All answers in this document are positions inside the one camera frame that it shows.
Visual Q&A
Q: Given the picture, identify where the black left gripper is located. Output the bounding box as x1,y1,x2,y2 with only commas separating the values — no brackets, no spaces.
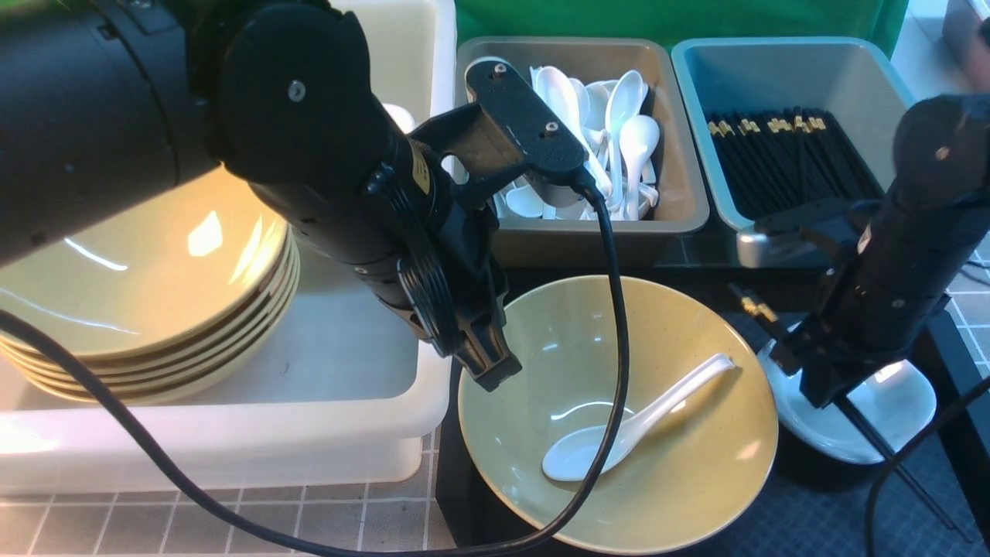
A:
369,104,522,391

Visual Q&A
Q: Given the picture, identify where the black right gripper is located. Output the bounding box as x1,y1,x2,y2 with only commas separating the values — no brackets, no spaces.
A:
768,306,913,408

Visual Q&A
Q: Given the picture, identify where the black chopstick gold band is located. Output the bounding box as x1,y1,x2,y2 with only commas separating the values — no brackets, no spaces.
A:
728,282,971,555

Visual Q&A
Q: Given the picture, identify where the white square sauce dish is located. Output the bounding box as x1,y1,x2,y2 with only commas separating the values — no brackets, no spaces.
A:
757,341,937,465

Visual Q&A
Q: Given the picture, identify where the white ceramic soup spoon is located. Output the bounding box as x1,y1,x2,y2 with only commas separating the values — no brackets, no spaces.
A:
542,354,736,482

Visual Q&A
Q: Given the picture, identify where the yellow-green noodle bowl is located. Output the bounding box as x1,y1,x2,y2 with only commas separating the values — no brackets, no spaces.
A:
457,275,778,555

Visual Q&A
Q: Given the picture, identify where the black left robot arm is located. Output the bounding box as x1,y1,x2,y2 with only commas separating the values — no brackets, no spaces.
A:
1,1,521,391

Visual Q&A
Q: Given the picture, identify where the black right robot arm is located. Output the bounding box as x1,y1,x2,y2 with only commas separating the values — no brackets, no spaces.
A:
772,86,989,408

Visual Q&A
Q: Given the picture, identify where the large white plastic tub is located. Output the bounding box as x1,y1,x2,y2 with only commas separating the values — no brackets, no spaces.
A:
0,0,459,496

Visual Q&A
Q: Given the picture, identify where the pile of black chopsticks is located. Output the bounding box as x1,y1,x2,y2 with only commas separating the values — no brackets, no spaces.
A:
707,106,882,221

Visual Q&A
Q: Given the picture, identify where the stack of white dishes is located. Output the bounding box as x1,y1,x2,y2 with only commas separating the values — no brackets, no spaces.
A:
383,103,418,135

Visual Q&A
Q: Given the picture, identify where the grey plastic bin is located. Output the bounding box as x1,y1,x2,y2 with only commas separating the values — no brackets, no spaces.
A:
456,36,710,268

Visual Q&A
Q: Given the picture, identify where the pile of white spoons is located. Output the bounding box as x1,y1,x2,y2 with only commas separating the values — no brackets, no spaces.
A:
529,66,664,221

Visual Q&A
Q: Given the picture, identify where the blue plastic bin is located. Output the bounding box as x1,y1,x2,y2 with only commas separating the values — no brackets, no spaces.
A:
671,36,915,230

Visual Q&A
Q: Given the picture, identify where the stack of yellow-green bowls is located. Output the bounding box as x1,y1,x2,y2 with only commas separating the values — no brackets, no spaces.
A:
1,169,300,405

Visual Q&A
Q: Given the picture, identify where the green cloth backdrop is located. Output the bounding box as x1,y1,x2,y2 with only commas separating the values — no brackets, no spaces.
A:
455,1,909,56

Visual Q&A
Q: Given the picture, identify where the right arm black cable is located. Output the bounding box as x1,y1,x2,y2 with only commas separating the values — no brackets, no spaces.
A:
864,375,990,557

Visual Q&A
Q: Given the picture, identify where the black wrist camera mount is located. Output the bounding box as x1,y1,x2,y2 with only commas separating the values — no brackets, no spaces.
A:
466,59,596,200

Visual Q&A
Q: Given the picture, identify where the black camera cable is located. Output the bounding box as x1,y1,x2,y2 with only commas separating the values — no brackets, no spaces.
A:
0,174,631,557

